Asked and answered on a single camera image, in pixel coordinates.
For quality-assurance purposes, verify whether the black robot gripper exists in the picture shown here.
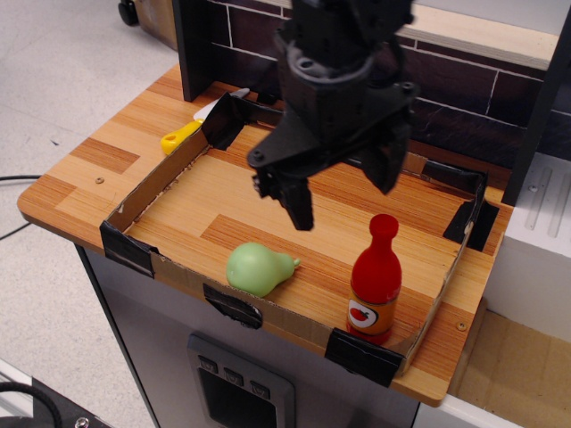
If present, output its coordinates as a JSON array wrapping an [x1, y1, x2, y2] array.
[[247, 30, 418, 231]]

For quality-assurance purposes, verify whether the red hot sauce bottle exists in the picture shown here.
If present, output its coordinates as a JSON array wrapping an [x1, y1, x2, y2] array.
[[347, 214, 402, 345]]

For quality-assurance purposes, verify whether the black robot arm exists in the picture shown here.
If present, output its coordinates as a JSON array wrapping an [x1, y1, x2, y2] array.
[[247, 1, 418, 231]]

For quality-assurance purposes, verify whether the green toy pear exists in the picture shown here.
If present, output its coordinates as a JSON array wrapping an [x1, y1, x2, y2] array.
[[226, 243, 301, 298]]

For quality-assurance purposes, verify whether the wooden shelf ledge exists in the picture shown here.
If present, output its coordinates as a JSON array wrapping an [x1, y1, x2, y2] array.
[[398, 5, 559, 70]]

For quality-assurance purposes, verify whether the white toy sink counter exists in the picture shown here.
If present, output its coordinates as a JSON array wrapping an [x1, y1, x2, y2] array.
[[484, 153, 570, 342]]

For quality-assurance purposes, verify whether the grey oven control panel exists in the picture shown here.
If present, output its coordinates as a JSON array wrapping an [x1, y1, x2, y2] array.
[[186, 334, 296, 428]]

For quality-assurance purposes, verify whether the black caster wheel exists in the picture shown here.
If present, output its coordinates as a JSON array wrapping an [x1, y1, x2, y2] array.
[[118, 0, 138, 27]]

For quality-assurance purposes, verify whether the yellow handled toy knife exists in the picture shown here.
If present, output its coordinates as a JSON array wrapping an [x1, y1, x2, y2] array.
[[160, 87, 251, 156]]

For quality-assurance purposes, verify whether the black vertical post left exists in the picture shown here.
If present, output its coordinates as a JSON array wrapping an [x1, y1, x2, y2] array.
[[172, 0, 229, 102]]

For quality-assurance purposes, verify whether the black vertical post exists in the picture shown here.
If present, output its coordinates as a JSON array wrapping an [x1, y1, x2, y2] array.
[[501, 12, 570, 206], [172, 0, 229, 102]]

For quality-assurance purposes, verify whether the black vertical post right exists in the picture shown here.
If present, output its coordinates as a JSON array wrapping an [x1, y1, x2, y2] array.
[[501, 12, 570, 206]]

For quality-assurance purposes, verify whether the black cable on floor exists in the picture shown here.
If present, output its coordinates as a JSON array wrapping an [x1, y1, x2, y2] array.
[[0, 174, 42, 242]]

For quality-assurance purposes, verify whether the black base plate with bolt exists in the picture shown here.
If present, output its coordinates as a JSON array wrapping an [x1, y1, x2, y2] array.
[[32, 378, 111, 428]]

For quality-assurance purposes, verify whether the black cable bottom left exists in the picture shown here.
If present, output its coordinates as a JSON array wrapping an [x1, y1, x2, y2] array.
[[0, 381, 63, 428]]

